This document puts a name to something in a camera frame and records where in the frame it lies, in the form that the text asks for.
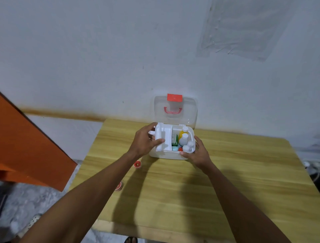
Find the person's left hand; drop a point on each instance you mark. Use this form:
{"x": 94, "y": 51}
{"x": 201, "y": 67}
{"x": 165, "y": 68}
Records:
{"x": 141, "y": 144}

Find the person's right hand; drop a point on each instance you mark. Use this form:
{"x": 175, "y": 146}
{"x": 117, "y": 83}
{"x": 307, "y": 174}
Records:
{"x": 200, "y": 157}

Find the person's left thumb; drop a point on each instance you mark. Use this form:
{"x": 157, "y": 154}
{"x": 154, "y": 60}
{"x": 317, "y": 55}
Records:
{"x": 158, "y": 142}

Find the person's right thumb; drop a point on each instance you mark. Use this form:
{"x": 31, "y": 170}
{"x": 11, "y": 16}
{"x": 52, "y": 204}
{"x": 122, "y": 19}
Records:
{"x": 185, "y": 154}

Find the white tray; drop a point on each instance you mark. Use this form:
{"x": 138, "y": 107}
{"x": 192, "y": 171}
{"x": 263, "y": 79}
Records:
{"x": 166, "y": 136}

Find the white storage box clear lid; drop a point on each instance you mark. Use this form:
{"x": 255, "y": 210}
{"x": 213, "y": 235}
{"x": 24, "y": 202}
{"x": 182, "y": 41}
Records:
{"x": 175, "y": 115}

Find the person's right forearm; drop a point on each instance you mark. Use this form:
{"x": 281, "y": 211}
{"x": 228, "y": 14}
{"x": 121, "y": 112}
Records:
{"x": 240, "y": 207}

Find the person's left forearm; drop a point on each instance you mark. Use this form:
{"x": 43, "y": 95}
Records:
{"x": 82, "y": 200}

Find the small white bottle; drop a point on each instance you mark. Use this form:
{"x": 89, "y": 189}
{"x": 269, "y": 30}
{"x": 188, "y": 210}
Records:
{"x": 186, "y": 148}
{"x": 190, "y": 144}

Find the white plastic bottle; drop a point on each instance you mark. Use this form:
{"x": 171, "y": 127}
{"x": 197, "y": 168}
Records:
{"x": 184, "y": 140}

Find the green packet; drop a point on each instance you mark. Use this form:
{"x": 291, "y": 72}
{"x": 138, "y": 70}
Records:
{"x": 175, "y": 140}

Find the yellow bottle white cap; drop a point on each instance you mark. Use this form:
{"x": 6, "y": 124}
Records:
{"x": 182, "y": 133}

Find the small red cup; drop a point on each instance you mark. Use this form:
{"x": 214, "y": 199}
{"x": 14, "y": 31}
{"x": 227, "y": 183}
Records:
{"x": 119, "y": 186}
{"x": 137, "y": 164}

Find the person's foot in black sandal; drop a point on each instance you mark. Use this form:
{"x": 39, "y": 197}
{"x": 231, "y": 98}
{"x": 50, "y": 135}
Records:
{"x": 131, "y": 240}

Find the orange board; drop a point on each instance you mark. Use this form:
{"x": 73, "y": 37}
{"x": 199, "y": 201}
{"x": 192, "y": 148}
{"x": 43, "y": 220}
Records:
{"x": 32, "y": 147}

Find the clear plastic sheet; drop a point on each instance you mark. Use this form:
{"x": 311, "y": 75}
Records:
{"x": 245, "y": 27}

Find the white dotted slipper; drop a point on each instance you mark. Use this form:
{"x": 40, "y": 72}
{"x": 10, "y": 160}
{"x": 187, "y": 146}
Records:
{"x": 30, "y": 224}

